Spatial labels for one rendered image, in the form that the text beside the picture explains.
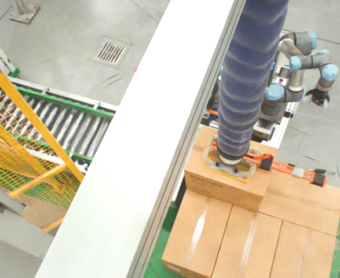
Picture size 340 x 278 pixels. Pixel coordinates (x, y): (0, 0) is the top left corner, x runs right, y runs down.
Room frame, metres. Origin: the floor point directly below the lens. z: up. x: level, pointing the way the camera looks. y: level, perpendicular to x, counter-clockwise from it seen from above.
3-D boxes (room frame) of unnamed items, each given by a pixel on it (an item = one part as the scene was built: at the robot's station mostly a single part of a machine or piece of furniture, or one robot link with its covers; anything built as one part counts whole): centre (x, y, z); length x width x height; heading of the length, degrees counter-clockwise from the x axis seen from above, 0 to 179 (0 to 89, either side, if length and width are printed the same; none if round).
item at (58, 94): (2.10, 0.76, 0.50); 2.31 x 0.05 x 0.19; 61
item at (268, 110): (1.40, -0.79, 1.09); 0.15 x 0.15 x 0.10
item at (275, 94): (1.40, -0.79, 1.20); 0.13 x 0.12 x 0.14; 83
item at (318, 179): (0.76, -0.93, 1.07); 0.08 x 0.07 x 0.05; 59
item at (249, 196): (1.07, -0.42, 0.74); 0.60 x 0.40 x 0.40; 59
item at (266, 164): (0.95, -0.63, 1.07); 0.10 x 0.08 x 0.06; 149
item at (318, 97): (1.07, -0.88, 1.66); 0.09 x 0.08 x 0.12; 147
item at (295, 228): (0.67, -0.54, 0.34); 1.20 x 1.00 x 0.40; 61
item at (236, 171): (1.00, -0.37, 0.97); 0.34 x 0.10 x 0.05; 59
